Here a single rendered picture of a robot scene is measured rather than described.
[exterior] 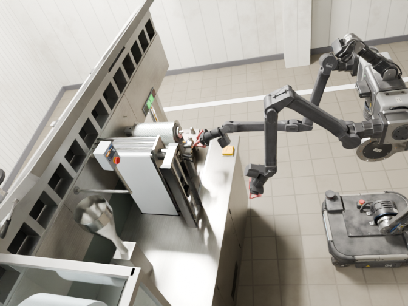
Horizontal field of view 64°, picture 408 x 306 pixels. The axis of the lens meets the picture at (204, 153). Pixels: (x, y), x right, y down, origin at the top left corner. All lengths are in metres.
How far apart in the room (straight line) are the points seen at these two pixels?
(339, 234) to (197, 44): 3.04
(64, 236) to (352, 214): 1.97
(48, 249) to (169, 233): 0.68
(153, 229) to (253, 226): 1.15
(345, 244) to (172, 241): 1.26
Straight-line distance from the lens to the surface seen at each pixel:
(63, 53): 5.20
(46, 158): 0.96
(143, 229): 2.04
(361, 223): 2.67
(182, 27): 4.51
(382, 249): 2.62
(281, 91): 1.35
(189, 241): 1.90
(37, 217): 1.64
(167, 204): 1.94
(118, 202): 2.02
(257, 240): 2.86
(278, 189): 3.12
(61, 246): 1.66
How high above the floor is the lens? 2.52
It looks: 45 degrees down
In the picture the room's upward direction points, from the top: 17 degrees counter-clockwise
